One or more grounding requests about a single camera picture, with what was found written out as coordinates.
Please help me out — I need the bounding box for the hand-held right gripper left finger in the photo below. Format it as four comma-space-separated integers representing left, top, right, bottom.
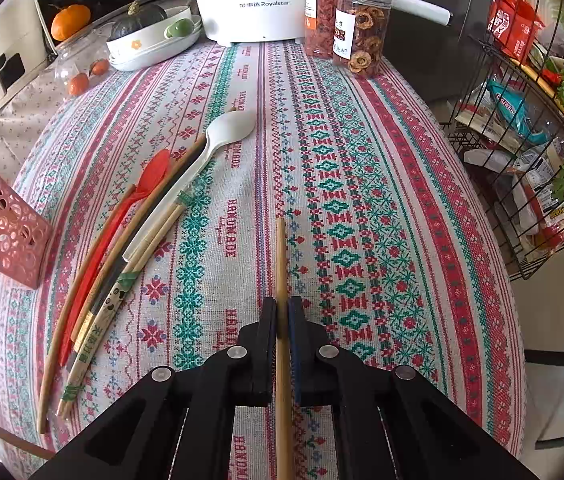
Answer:
29, 297, 279, 480

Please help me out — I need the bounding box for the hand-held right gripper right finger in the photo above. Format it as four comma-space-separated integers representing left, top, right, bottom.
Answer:
288, 297, 537, 480

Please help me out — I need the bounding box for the plain wooden chopstick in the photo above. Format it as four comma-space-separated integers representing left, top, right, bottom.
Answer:
36, 185, 138, 435
275, 217, 295, 480
69, 106, 237, 343

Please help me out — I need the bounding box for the green printed wooden chopstick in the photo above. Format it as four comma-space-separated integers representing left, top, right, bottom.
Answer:
60, 195, 193, 419

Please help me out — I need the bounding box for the red plastic spoon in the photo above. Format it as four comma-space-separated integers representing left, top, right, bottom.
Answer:
57, 149, 171, 368

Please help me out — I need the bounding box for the bundle of wooden chopsticks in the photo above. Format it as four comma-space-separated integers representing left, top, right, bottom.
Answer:
55, 185, 197, 416

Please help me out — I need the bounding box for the white plastic spoon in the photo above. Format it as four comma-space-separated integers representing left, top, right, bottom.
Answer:
122, 110, 257, 263

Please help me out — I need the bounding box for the pink perforated utensil basket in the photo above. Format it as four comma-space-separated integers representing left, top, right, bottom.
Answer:
0, 160, 56, 291

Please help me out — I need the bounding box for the clear packet with red label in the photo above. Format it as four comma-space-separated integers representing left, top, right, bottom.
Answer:
509, 155, 564, 253

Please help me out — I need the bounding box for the white plate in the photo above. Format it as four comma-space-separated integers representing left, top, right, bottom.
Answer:
108, 25, 205, 72

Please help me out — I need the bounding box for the jar of dried fruit slices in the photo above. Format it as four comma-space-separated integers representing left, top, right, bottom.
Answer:
332, 0, 394, 80

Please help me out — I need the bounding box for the blue snack packet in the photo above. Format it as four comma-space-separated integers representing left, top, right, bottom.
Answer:
486, 80, 550, 145

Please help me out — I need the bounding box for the white flower-print bowl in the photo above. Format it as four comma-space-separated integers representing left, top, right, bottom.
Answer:
106, 6, 203, 60

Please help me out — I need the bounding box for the jar of red dried fruit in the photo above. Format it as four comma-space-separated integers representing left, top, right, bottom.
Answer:
304, 0, 357, 59

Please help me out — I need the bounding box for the small-floral cabinet cloth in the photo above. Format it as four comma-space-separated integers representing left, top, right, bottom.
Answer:
0, 50, 113, 186

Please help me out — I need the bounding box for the dark green squash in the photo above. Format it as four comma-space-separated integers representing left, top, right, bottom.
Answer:
110, 0, 169, 42

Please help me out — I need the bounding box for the glass jar with wooden lid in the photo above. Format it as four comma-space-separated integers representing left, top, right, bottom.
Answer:
53, 30, 113, 99

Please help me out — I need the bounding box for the large orange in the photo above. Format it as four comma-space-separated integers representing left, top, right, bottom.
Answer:
50, 4, 92, 42

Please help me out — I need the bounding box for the white air fryer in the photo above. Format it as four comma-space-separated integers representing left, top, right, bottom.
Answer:
0, 35, 49, 112

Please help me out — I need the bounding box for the red snack packet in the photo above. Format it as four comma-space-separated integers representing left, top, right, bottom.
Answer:
486, 0, 546, 65

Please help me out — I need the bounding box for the black wire rack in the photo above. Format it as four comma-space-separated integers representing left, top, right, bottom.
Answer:
436, 0, 564, 282

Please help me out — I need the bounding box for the black metal frame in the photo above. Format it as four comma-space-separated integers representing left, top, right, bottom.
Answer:
522, 329, 564, 452

